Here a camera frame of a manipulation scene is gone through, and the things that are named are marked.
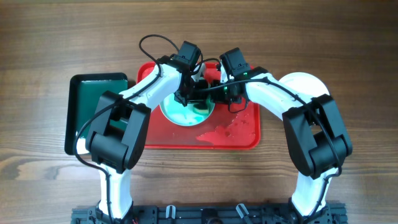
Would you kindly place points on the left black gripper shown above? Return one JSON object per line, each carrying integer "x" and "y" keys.
{"x": 201, "y": 96}

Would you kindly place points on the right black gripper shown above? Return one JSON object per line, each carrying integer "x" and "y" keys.
{"x": 216, "y": 96}

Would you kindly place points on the green yellow sponge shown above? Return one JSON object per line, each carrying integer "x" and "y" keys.
{"x": 201, "y": 109}

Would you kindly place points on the teal plate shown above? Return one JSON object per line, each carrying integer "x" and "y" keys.
{"x": 305, "y": 83}
{"x": 183, "y": 115}

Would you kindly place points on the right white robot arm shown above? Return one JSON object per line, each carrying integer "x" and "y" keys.
{"x": 317, "y": 139}

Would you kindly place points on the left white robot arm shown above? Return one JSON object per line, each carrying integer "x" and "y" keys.
{"x": 118, "y": 130}

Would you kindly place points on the red plastic tray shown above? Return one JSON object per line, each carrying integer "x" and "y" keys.
{"x": 234, "y": 127}

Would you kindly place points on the black tray with water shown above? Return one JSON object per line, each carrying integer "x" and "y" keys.
{"x": 84, "y": 93}

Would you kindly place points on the black mounting rail base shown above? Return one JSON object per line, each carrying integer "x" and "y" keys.
{"x": 267, "y": 213}

